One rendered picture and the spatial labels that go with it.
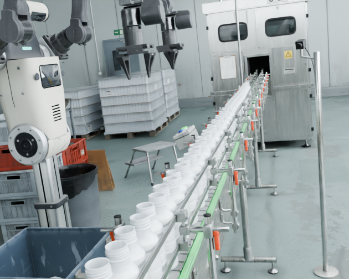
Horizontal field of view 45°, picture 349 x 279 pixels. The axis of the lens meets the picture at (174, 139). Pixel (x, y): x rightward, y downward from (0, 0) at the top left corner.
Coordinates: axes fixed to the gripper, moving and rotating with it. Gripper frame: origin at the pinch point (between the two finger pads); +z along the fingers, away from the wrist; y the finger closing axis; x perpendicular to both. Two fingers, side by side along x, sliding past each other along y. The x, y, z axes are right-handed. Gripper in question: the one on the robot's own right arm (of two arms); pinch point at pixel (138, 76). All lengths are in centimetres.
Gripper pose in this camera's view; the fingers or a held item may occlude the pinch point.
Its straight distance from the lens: 130.5
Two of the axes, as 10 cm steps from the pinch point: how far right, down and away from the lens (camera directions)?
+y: 9.7, -0.7, -2.4
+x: 2.2, -2.1, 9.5
